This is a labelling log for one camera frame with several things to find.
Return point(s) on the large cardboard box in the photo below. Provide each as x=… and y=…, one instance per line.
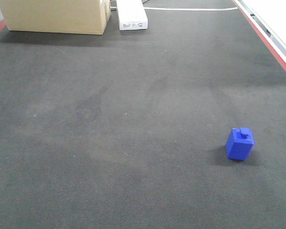
x=57, y=16

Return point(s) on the long white carton box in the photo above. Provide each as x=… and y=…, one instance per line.
x=131, y=15

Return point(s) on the blue plastic block part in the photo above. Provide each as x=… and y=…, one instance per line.
x=239, y=143

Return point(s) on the white conveyor side rail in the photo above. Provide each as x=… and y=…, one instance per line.
x=268, y=19

